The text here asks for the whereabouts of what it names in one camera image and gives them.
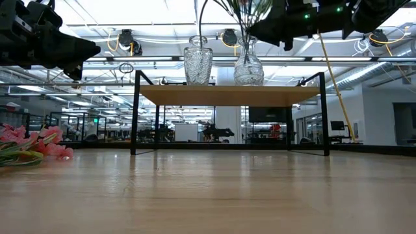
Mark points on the small black monitor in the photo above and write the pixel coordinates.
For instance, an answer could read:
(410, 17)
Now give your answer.
(337, 125)

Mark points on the clear angular cut-glass vase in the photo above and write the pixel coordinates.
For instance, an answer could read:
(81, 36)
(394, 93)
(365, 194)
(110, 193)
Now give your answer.
(198, 65)

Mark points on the blue artificial flower bunch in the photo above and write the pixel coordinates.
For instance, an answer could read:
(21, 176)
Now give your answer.
(260, 9)

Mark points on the large black monitor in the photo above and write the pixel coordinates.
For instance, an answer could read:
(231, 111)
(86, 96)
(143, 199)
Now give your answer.
(266, 114)

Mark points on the white board panel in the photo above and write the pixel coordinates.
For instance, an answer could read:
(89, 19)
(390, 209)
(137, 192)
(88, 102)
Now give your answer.
(186, 132)

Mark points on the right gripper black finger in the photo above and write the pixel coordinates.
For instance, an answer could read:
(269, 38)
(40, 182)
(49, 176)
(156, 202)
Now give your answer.
(269, 22)
(269, 36)

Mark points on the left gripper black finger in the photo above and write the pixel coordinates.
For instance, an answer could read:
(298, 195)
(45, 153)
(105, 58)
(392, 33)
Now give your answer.
(78, 58)
(58, 44)

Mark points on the wooden shelf with black legs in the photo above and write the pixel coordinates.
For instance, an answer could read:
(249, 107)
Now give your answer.
(227, 96)

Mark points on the clear round-bellied glass vase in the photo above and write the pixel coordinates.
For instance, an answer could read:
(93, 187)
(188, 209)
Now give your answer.
(249, 70)

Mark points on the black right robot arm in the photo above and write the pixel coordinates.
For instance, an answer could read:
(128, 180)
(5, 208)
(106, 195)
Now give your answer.
(328, 19)

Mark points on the pink artificial flower bunch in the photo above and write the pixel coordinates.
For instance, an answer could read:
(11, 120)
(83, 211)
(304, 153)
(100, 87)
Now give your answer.
(55, 149)

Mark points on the black Trossen robot arm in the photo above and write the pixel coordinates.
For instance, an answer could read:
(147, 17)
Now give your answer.
(217, 132)

